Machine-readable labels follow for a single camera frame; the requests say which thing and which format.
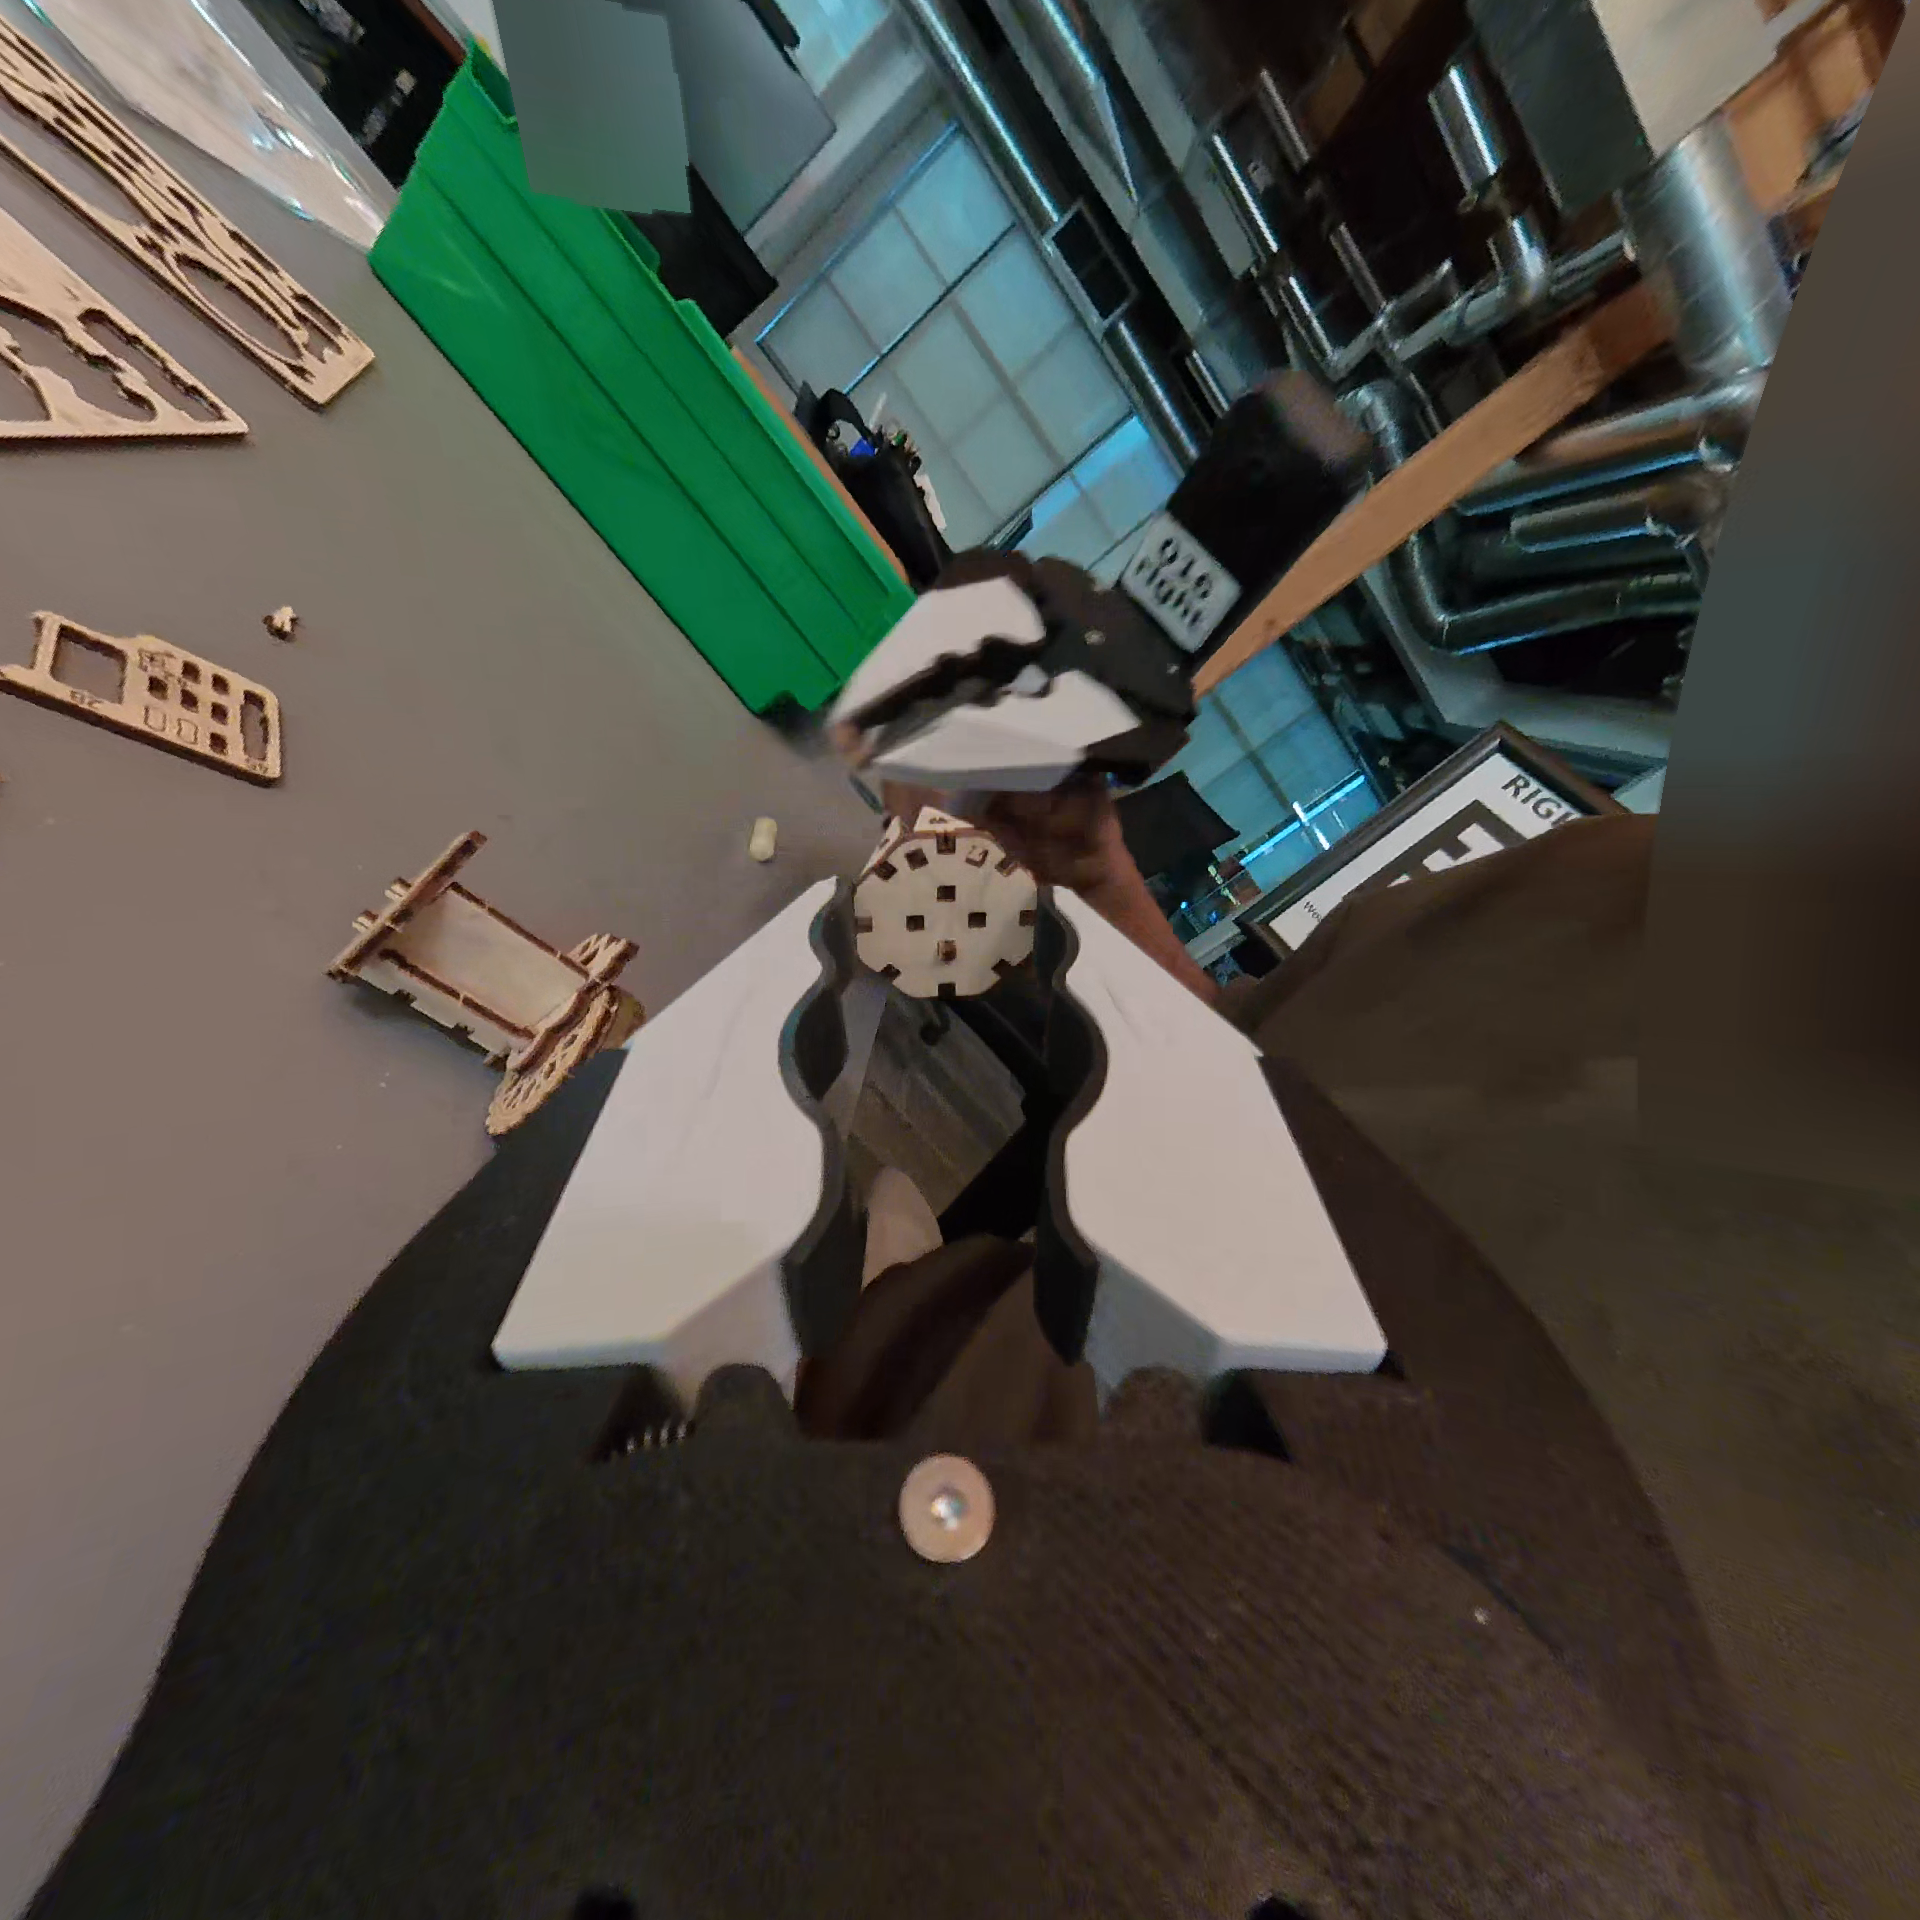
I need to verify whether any wooden beam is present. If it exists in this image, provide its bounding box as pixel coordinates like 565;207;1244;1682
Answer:
1192;44;1883;700

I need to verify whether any small slotted wooden panel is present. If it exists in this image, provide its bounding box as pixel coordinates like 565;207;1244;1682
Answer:
0;611;288;787

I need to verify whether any wooden model frame assembly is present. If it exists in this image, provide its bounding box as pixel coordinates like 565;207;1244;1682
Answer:
325;829;650;1138

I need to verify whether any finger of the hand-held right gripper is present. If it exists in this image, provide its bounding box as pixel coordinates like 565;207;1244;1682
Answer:
853;666;1142;799
821;571;1059;745

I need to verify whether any person's right hand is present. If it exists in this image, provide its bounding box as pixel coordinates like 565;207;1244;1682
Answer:
996;780;1224;1005

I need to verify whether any framed marker sign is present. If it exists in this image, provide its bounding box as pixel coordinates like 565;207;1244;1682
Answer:
1230;724;1638;962

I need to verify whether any triangular wooden cut-out sheet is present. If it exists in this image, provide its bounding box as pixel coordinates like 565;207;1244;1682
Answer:
0;211;249;445

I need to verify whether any clear plastic sheet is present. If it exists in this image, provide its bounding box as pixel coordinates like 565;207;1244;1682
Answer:
59;0;437;251

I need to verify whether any long wooden cut-out sheet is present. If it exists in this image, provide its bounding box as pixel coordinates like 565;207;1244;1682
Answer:
0;15;377;410

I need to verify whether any group of silver duct pipes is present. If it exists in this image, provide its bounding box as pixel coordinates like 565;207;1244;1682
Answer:
899;0;1848;662

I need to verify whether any large paned window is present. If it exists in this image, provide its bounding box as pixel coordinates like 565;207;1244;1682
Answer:
749;121;1382;902

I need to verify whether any green plastic bin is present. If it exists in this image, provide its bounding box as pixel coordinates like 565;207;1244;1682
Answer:
366;37;919;721

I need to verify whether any grey desk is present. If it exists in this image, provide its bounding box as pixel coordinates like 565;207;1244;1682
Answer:
0;0;918;1920

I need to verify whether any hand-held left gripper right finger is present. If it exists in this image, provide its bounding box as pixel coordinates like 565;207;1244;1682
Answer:
1032;884;1391;1398

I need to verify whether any wooden gear wheel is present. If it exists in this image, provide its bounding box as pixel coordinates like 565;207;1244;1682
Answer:
851;806;1047;1002

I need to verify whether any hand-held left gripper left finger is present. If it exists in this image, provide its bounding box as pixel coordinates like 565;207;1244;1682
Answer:
492;878;870;1411

